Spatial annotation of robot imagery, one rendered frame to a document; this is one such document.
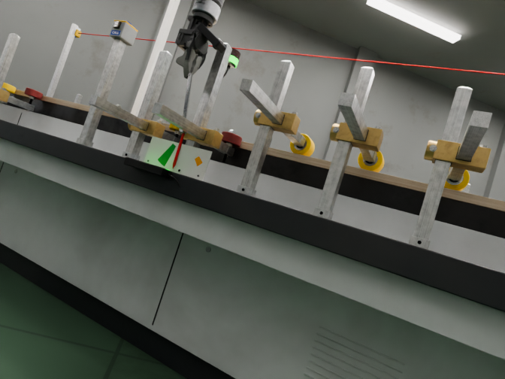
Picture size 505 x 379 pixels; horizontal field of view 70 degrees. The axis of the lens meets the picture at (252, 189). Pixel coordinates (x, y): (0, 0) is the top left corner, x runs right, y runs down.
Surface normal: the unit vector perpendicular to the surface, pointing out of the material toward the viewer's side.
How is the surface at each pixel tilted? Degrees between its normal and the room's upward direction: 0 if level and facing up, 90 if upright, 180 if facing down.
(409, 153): 90
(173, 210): 90
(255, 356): 90
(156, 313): 90
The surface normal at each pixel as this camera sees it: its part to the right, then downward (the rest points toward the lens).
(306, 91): 0.18, 0.00
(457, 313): -0.40, -0.18
